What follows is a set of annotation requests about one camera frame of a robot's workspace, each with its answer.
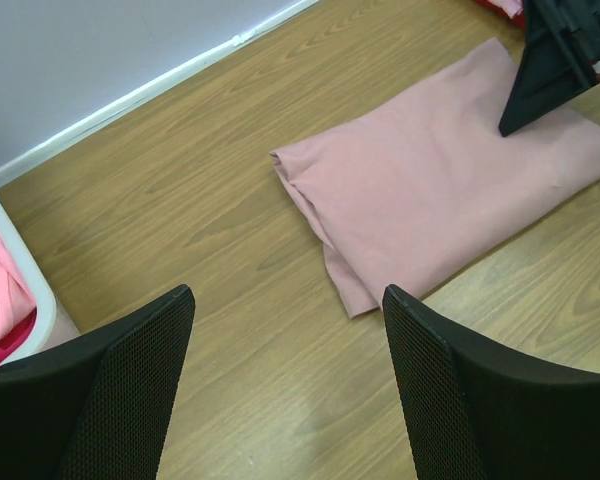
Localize magenta t-shirt in basket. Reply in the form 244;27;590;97
0;310;37;363

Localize dusty pink printed t-shirt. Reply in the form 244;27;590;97
272;39;600;317

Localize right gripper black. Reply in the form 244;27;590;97
498;0;600;137

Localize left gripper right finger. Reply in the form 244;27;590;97
382;285;600;479

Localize white laundry basket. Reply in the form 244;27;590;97
0;203;79;366

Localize folded red t-shirt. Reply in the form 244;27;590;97
475;0;525;29

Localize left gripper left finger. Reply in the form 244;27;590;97
0;285;195;479

